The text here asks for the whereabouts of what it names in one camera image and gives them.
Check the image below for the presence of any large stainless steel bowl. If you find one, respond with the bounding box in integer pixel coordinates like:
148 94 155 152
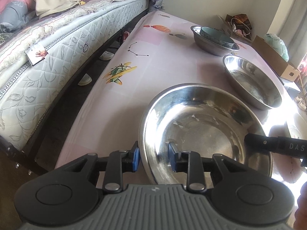
138 84 273 184

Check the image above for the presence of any medium stainless steel bowl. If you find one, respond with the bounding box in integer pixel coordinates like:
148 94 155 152
223 55 282 110

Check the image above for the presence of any small stainless steel bowl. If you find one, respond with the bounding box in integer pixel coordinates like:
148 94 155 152
191 25 239 57

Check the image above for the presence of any teal ceramic patterned bowl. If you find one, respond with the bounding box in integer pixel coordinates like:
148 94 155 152
200 26 235 48

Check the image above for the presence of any person's right hand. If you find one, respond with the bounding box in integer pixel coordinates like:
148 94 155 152
294 182 307 230

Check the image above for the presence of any brown cardboard box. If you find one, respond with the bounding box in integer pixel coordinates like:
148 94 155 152
251 36 300 81

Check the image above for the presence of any mint plastic bag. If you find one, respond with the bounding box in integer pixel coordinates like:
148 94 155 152
263 33 289 62

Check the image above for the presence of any white quilted mattress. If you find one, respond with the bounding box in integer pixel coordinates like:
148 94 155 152
1 0 149 150

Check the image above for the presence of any white slipper under bed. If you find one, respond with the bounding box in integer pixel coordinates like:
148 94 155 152
99 51 114 61

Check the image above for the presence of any pink patterned tablecloth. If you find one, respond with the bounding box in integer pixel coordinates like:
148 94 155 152
54 10 307 228

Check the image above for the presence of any open box with clutter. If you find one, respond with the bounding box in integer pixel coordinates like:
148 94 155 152
218 14 252 42

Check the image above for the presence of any pink floral blanket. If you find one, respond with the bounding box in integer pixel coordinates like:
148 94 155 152
1 0 84 33

